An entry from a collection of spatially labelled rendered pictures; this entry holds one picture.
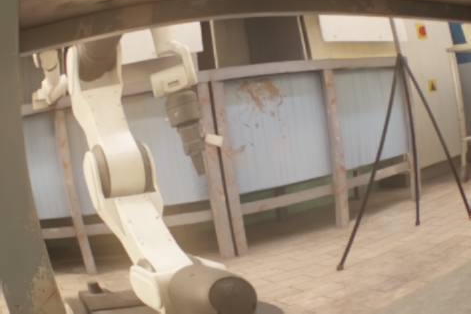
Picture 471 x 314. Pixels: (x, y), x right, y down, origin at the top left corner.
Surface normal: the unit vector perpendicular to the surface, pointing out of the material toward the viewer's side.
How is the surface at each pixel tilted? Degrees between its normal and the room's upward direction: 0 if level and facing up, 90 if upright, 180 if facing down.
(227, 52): 90
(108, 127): 57
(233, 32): 90
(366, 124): 90
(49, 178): 90
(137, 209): 44
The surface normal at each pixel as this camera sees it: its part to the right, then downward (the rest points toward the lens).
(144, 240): 0.24, -0.75
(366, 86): 0.40, -0.04
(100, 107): 0.34, -0.58
